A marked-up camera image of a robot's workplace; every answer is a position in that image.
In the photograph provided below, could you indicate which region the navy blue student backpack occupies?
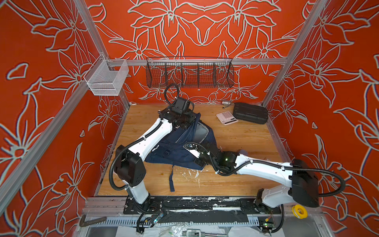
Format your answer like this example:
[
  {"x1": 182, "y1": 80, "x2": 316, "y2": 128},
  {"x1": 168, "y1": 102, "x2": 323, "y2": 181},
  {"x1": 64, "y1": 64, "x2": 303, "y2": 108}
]
[{"x1": 144, "y1": 112, "x2": 217, "y2": 193}]

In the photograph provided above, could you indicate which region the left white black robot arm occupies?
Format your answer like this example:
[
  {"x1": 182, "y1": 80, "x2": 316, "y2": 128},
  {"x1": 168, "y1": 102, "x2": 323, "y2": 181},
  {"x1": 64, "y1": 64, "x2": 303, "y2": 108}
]
[{"x1": 109, "y1": 83, "x2": 196, "y2": 208}]

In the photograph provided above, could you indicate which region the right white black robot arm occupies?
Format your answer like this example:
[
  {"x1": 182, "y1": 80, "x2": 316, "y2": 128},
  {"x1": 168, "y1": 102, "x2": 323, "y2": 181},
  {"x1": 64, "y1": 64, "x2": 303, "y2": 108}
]
[{"x1": 184, "y1": 142, "x2": 346, "y2": 208}]

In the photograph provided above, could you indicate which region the grey pencil pouch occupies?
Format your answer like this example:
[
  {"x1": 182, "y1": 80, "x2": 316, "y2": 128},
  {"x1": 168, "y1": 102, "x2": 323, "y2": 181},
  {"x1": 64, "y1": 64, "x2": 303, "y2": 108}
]
[{"x1": 238, "y1": 149, "x2": 248, "y2": 156}]

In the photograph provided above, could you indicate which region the pink calculator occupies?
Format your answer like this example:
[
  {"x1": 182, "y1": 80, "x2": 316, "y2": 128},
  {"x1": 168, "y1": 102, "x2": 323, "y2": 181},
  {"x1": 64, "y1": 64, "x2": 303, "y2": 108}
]
[{"x1": 216, "y1": 111, "x2": 238, "y2": 125}]

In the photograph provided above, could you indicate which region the small silver metal cylinder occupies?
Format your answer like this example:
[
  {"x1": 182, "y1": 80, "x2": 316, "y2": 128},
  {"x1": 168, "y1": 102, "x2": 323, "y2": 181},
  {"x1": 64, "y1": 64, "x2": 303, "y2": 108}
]
[{"x1": 222, "y1": 100, "x2": 234, "y2": 109}]

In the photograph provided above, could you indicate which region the black plastic tool case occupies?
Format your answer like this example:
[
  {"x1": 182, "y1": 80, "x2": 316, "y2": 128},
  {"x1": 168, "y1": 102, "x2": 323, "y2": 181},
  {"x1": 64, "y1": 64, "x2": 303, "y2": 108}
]
[{"x1": 233, "y1": 102, "x2": 268, "y2": 124}]

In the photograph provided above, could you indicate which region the yellow tape roll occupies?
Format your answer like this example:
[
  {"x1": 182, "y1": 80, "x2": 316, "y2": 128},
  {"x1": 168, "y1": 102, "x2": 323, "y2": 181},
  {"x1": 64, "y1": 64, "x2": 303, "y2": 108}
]
[{"x1": 292, "y1": 204, "x2": 308, "y2": 219}]

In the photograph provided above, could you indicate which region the dark metal hex key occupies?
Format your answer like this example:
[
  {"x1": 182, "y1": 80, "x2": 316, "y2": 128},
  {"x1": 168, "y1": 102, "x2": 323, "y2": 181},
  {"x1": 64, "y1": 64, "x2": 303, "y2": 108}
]
[{"x1": 79, "y1": 215, "x2": 107, "y2": 228}]

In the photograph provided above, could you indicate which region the black wire wall basket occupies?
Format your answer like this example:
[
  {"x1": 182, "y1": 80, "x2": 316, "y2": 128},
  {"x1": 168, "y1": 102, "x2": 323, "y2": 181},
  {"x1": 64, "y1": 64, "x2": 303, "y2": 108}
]
[{"x1": 145, "y1": 56, "x2": 235, "y2": 88}]

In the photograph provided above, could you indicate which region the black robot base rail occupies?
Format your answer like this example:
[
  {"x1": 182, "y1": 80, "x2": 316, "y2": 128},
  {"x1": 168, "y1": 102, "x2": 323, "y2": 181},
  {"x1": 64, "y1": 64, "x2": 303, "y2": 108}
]
[{"x1": 122, "y1": 195, "x2": 282, "y2": 226}]

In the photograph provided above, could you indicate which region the white wire mesh basket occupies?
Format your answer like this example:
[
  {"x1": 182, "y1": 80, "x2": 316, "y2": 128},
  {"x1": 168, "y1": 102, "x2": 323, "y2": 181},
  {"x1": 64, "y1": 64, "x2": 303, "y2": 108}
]
[{"x1": 84, "y1": 54, "x2": 129, "y2": 96}]

